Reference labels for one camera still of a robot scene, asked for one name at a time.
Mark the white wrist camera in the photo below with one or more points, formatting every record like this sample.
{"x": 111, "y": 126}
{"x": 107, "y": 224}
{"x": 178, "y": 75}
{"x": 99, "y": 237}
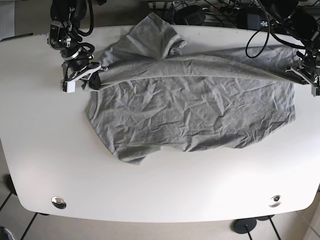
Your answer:
{"x": 86, "y": 75}
{"x": 315, "y": 90}

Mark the grey shoe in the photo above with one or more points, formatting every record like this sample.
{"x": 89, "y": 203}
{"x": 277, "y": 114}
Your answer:
{"x": 5, "y": 234}

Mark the right silver table grommet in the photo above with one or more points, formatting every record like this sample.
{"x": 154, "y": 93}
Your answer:
{"x": 275, "y": 201}

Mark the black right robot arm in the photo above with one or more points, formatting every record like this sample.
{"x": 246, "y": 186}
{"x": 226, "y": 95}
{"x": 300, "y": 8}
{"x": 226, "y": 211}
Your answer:
{"x": 72, "y": 20}

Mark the left silver table grommet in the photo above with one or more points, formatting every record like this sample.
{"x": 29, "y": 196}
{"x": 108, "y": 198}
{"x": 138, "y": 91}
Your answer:
{"x": 58, "y": 202}

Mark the black left table leg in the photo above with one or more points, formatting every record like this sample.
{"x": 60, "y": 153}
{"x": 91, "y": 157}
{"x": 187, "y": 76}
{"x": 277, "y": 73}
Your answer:
{"x": 10, "y": 186}

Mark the silver table grommet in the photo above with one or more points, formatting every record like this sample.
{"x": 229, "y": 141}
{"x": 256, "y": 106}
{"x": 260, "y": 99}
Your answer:
{"x": 58, "y": 202}
{"x": 275, "y": 201}

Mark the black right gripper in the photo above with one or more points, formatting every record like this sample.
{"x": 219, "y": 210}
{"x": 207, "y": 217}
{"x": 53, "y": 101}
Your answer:
{"x": 81, "y": 61}

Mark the black round stand base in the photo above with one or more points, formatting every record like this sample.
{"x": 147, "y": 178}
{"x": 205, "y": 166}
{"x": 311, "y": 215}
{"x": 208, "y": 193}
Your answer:
{"x": 244, "y": 225}

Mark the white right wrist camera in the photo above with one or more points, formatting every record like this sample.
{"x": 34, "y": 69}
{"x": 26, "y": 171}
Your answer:
{"x": 86, "y": 75}

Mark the grey T-shirt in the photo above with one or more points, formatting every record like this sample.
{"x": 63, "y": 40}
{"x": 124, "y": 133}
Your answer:
{"x": 150, "y": 95}

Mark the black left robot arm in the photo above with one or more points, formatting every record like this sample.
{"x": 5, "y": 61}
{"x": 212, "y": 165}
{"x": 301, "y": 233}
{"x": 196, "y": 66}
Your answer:
{"x": 292, "y": 17}

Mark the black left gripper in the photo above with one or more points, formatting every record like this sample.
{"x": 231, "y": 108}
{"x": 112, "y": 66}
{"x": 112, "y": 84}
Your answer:
{"x": 307, "y": 68}

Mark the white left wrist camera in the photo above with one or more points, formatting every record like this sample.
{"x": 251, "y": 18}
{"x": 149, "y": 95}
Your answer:
{"x": 315, "y": 90}

